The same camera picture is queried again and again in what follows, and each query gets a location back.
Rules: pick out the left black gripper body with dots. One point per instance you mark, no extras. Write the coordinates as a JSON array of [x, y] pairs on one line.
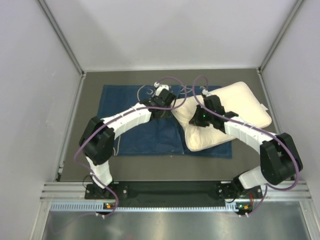
[[166, 115]]

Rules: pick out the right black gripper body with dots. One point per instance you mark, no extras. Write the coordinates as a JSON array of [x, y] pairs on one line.
[[204, 118]]

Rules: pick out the dark blue embroidered pillowcase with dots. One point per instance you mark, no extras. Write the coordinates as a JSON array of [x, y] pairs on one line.
[[158, 137]]

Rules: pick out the cream pillow with bear print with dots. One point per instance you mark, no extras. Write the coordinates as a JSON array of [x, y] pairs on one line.
[[237, 98]]

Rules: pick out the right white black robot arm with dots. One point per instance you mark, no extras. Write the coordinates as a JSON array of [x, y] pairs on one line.
[[279, 157]]

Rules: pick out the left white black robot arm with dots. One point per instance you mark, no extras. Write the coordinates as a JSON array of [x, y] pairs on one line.
[[97, 140]]

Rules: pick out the white pillow care label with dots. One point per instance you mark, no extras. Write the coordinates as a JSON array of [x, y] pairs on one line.
[[264, 107]]

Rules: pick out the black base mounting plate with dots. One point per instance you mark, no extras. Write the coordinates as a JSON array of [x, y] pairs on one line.
[[127, 190]]

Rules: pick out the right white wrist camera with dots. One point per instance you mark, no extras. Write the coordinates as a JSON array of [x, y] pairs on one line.
[[206, 92]]

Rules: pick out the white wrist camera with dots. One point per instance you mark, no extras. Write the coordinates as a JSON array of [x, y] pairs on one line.
[[159, 87], [206, 92]]

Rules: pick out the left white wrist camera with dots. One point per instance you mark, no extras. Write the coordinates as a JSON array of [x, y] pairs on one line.
[[159, 87]]

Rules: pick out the right aluminium frame post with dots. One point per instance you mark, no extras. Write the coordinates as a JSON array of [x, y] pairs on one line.
[[282, 75]]

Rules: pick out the aluminium frame post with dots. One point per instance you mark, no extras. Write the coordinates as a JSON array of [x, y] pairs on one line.
[[79, 86], [282, 75]]

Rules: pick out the aluminium front frame rail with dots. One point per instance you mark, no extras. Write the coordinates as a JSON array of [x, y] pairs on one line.
[[71, 191]]

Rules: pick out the grey slotted cable duct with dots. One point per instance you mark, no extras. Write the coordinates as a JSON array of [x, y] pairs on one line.
[[103, 207]]

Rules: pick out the left aluminium frame post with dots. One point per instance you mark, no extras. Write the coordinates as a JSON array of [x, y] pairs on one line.
[[79, 86]]

